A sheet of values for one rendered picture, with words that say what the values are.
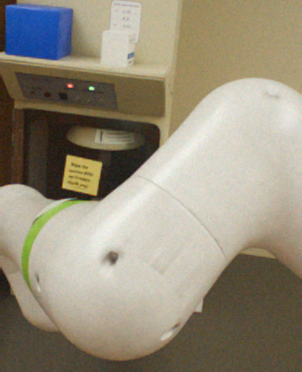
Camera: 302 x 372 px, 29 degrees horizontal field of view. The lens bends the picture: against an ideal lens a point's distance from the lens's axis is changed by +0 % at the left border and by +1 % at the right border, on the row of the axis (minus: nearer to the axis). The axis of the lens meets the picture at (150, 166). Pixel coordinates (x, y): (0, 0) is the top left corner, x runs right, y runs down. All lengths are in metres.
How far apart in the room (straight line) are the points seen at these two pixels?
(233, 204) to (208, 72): 1.17
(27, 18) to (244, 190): 0.73
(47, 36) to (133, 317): 0.76
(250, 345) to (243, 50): 0.75
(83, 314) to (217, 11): 1.24
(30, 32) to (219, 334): 0.75
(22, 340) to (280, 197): 0.89
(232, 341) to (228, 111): 0.91
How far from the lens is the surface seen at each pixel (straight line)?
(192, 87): 1.62
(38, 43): 1.12
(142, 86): 1.10
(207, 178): 0.46
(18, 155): 1.28
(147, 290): 0.43
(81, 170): 1.25
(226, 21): 1.60
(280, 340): 1.38
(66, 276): 0.44
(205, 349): 1.30
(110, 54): 1.11
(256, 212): 0.47
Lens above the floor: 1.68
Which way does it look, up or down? 18 degrees down
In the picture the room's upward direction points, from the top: 6 degrees clockwise
